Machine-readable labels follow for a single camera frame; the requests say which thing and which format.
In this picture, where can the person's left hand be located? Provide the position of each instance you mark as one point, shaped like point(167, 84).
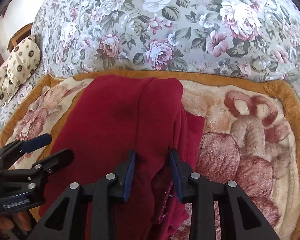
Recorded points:
point(7, 224)

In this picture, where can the cream dotted pillow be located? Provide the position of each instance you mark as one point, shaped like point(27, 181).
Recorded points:
point(17, 69)

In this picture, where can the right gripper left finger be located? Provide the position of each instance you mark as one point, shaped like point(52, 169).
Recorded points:
point(66, 217)

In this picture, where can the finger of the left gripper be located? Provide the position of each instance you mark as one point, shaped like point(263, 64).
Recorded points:
point(13, 151)
point(46, 167)

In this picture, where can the brown floral plush blanket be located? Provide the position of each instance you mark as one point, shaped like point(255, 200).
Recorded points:
point(251, 134)

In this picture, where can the dark red fleece garment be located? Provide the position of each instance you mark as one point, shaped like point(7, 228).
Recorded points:
point(113, 116)

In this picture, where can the wooden chair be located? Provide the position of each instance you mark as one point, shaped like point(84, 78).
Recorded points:
point(22, 33)

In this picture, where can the floral print bed quilt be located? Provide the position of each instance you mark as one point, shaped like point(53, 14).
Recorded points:
point(258, 40)

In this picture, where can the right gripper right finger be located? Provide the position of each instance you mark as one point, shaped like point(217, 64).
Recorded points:
point(239, 216)

